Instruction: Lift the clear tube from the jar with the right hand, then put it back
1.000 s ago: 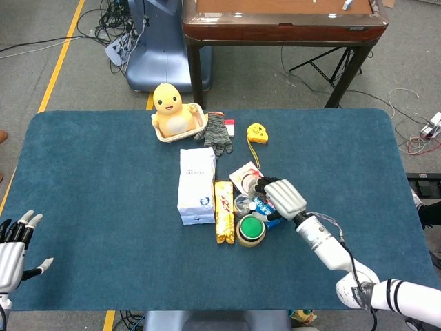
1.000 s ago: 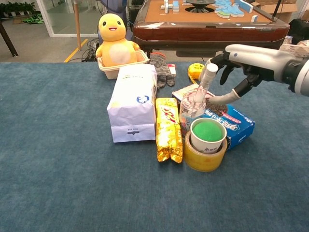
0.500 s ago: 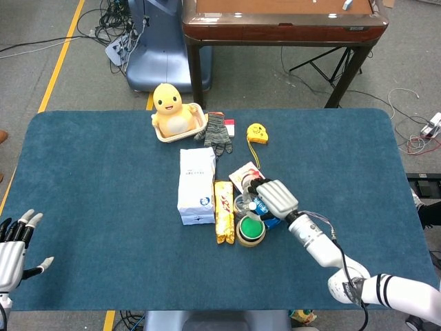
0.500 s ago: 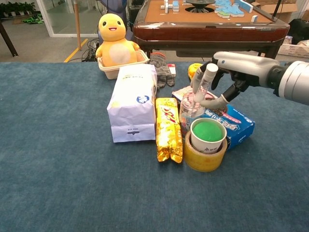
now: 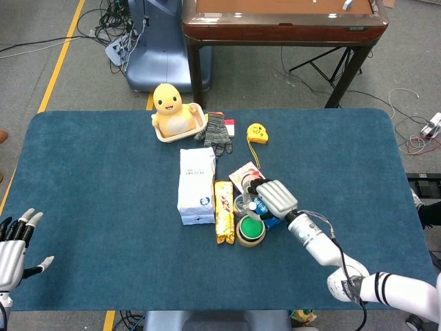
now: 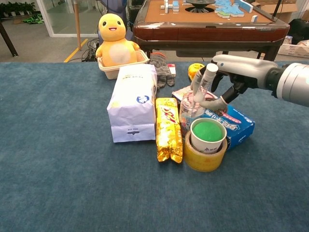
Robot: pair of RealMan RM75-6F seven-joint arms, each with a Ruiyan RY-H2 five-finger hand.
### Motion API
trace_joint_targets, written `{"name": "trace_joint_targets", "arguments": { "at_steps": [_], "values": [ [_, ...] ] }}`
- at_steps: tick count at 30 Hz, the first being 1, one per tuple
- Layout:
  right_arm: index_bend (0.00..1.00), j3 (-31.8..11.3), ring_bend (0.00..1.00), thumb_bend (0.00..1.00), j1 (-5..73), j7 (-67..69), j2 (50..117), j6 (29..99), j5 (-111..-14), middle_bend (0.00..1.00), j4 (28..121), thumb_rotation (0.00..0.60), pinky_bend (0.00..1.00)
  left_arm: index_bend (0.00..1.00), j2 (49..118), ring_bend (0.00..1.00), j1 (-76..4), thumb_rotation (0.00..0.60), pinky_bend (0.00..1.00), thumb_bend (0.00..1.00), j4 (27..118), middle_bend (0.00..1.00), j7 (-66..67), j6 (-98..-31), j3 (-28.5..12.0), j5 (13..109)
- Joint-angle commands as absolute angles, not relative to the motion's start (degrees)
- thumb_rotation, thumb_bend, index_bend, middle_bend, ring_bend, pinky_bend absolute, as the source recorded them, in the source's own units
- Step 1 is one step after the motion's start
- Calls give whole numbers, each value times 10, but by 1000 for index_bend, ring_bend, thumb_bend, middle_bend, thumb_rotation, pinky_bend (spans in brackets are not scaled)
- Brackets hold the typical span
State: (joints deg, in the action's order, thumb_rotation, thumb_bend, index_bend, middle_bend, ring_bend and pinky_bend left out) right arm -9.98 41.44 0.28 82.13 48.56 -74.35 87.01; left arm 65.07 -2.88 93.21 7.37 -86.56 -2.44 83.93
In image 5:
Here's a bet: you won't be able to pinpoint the clear glass jar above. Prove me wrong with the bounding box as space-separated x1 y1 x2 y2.
233 194 258 221

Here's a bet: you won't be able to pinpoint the white power strip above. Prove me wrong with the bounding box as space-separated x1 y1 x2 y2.
420 112 441 137

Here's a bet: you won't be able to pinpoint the brown mahjong table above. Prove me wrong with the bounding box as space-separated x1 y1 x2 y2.
181 0 389 110

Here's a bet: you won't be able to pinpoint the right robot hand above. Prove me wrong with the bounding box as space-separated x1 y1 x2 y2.
245 177 299 221

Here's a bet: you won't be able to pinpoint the grey knitted glove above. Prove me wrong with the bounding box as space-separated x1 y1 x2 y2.
194 112 234 157

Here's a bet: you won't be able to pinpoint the blue cookie box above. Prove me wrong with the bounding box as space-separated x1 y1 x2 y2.
254 196 283 230

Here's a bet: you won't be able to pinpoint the grey robot body base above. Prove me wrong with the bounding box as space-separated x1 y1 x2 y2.
143 310 294 331

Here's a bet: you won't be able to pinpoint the clear test tube white cap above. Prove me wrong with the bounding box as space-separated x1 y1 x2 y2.
243 185 258 212

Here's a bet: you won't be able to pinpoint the beige plastic basket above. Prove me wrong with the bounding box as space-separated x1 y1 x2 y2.
151 102 209 143

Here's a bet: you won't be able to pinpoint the black floor cables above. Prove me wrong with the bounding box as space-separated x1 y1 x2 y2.
77 0 145 75

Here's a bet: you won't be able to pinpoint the yellow adhesive tape roll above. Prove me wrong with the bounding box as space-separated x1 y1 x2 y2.
236 215 267 248

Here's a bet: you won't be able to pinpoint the green ball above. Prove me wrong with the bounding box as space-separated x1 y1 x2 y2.
240 219 263 239

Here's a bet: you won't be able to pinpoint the grey white extension socket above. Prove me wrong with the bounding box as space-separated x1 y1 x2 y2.
105 32 134 66

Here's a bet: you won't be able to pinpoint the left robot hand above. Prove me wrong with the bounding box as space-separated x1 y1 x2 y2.
0 208 55 292

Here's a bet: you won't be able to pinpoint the blue felt table cover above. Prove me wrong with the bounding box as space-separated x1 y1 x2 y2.
0 108 437 311

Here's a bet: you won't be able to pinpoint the yellow tape measure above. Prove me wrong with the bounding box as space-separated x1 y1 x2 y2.
246 123 270 170

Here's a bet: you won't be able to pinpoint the black tripod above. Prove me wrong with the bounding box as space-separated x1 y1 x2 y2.
288 46 363 87

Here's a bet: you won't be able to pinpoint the blue grey machine base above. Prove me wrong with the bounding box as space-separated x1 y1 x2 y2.
125 0 213 93

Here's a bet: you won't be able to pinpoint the gold foil snack pack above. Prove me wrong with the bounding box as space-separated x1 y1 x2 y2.
214 180 236 245

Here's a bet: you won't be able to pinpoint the pink white snack packet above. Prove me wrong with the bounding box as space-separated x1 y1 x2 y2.
228 161 266 191

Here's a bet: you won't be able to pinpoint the white paper bag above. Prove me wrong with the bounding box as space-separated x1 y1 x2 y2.
176 147 217 225

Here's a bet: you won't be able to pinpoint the yellow plush duck toy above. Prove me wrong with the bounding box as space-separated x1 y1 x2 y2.
150 83 203 136

